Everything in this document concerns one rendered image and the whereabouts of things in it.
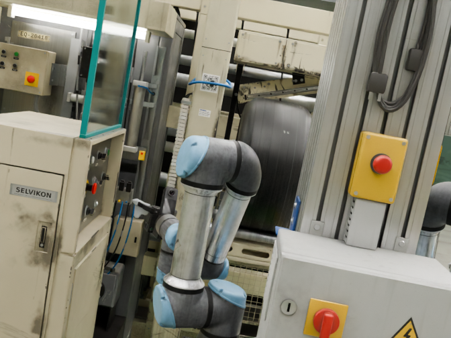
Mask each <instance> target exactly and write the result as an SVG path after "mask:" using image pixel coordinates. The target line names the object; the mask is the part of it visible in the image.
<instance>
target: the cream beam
mask: <svg viewBox="0 0 451 338"><path fill-rule="evenodd" d="M326 48H327V46H324V45H320V44H314V43H309V42H303V41H299V40H292V39H288V38H287V39H286V38H282V37H277V36H271V35H266V34H260V33H256V32H249V31H245V30H239V33H238V40H237V44H236V51H235V55H234V63H235V61H238V62H244V63H247V65H248V66H255V67H259V68H266V69H270V70H277V71H281V72H288V73H291V74H292V72H295V73H299V74H305V76H312V77H315V78H320V76H321V71H322V67H323V61H324V57H325V51H326Z"/></svg>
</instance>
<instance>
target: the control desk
mask: <svg viewBox="0 0 451 338"><path fill-rule="evenodd" d="M80 130H81V121H79V120H76V119H69V118H65V117H58V116H54V115H47V114H43V113H36V112H33V111H23V112H16V113H2V114H0V338H93V332H94V328H95V320H96V315H97V307H98V303H99V295H100V290H101V282H102V277H103V269H104V265H105V257H106V252H107V244H108V240H109V232H110V227H111V219H112V218H111V216H112V215H113V208H114V202H115V195H116V190H117V182H118V178H119V169H120V165H121V157H122V152H123V145H124V139H125V135H126V129H124V128H122V127H120V128H117V129H114V130H111V131H107V132H105V133H101V134H98V135H94V136H92V137H88V138H85V139H84V138H80V137H79V135H80Z"/></svg>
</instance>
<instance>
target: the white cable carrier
mask: <svg viewBox="0 0 451 338"><path fill-rule="evenodd" d="M182 100H183V101H190V102H192V101H191V99H187V98H183V99H182ZM181 104H182V105H181V108H182V109H181V110H180V111H181V112H180V116H179V123H178V127H177V129H178V130H177V134H176V138H175V140H176V141H175V145H174V150H173V151H174V152H173V156H172V161H171V167H170V174H169V177H168V179H169V180H168V184H167V186H169V187H171V188H175V186H176V182H177V173H176V167H177V165H176V162H177V156H178V153H179V150H180V148H181V146H182V144H183V140H184V136H185V135H184V133H185V130H186V126H187V124H186V122H187V119H188V117H187V116H188V112H189V110H188V109H189V107H190V106H189V104H185V103H181Z"/></svg>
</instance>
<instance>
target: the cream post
mask: <svg viewBox="0 0 451 338"><path fill-rule="evenodd" d="M240 2H241V0H209V6H208V10H207V17H206V22H205V29H204V33H203V40H202V45H201V51H200V56H199V63H198V67H197V75H196V79H195V80H202V76H203V73H206V74H213V75H218V76H220V79H219V83H222V84H226V79H227V75H228V68H229V64H230V57H231V53H232V46H233V42H234V35H235V31H236V24H237V20H238V14H239V9H240ZM200 88H201V83H197V84H195V86H194V90H193V98H192V102H191V109H190V113H189V120H188V125H187V132H186V136H185V139H187V138H188V137H190V136H192V135H198V136H204V135H206V136H208V137H214V138H216V134H217V127H218V123H219V116H220V112H221V105H222V101H223V94H224V90H225V87H222V86H218V90H217V93H211V92H207V91H200ZM199 109H205V110H209V111H211V114H210V117H204V116H199ZM177 190H178V196H177V203H176V208H175V209H176V210H177V215H176V218H177V219H178V220H179V219H180V215H181V208H182V203H183V197H184V192H185V189H184V187H183V186H182V184H181V178H180V177H179V178H178V182H177ZM180 332H181V328H176V329H173V328H164V327H161V326H160V325H159V324H158V323H157V321H156V318H155V315H154V320H153V324H152V331H151V336H150V338H179V335H180Z"/></svg>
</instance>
